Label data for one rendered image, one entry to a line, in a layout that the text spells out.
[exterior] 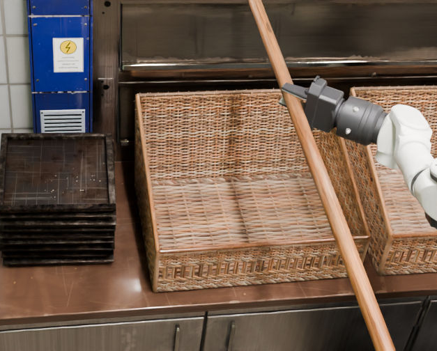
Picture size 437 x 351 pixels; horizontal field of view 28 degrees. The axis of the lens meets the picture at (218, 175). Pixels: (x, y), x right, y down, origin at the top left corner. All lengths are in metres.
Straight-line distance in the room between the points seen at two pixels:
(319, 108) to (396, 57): 0.72
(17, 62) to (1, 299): 0.61
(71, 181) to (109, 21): 0.42
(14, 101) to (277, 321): 0.91
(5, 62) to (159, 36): 0.40
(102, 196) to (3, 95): 0.42
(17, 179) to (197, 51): 0.58
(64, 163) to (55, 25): 0.35
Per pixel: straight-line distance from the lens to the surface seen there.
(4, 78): 2.37
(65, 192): 2.18
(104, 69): 2.36
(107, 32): 2.30
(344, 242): 1.55
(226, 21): 2.34
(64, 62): 2.30
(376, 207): 2.36
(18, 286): 2.25
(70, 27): 2.24
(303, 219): 2.45
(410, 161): 1.67
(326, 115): 1.82
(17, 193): 2.19
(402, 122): 1.74
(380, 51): 2.48
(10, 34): 2.29
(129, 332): 2.27
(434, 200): 1.59
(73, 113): 2.40
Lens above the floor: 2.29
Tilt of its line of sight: 42 degrees down
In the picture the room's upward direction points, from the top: 8 degrees clockwise
